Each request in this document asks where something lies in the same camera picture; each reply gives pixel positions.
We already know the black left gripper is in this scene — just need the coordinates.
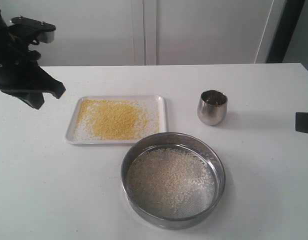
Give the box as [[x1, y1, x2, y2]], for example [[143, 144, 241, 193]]
[[0, 16, 66, 110]]

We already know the stainless steel cup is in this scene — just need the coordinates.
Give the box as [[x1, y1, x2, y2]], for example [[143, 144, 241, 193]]
[[197, 89, 228, 126]]

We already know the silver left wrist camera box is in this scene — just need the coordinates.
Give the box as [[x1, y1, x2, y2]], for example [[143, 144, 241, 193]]
[[36, 31, 55, 44]]

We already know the round steel mesh sieve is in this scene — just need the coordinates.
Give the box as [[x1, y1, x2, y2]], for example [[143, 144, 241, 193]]
[[120, 132, 226, 229]]

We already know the yellow fine grain pile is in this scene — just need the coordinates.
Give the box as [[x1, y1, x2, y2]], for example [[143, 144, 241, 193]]
[[74, 99, 216, 207]]

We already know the white cabinet with doors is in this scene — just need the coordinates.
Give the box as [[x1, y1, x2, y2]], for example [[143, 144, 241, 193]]
[[0, 0, 285, 66]]

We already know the white rectangular plastic tray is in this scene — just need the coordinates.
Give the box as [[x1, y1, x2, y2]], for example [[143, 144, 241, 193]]
[[64, 95, 168, 145]]

